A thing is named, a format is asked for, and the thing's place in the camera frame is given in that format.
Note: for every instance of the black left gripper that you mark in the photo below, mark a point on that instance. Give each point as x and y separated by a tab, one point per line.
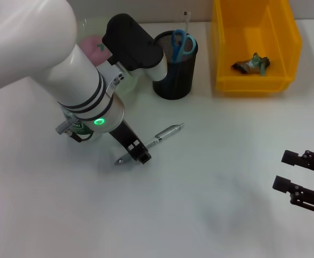
124	134

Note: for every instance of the grey white ballpoint pen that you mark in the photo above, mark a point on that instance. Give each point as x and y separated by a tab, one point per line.
167	131

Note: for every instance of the clear green-label water bottle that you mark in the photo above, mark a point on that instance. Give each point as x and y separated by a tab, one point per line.
79	127

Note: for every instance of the black mesh pen holder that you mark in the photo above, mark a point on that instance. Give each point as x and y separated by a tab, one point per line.
181	78

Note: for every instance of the blue scissors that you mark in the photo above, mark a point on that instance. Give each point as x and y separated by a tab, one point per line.
176	51

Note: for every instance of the green plastic wrapper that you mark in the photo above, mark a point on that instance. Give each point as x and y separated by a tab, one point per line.
249	67

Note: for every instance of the pink toy peach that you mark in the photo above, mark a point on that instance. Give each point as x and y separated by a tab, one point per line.
92	47

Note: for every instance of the clear plastic ruler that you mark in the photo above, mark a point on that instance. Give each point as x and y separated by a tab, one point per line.
186	20

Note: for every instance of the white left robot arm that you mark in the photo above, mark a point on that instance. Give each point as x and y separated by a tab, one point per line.
38	53

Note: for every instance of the pale green glass fruit plate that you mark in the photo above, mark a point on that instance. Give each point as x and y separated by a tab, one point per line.
124	86

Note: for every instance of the yellow plastic bin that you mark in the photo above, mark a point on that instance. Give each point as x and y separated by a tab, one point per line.
253	86

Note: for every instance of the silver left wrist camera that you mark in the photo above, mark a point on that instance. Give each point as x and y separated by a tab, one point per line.
130	43

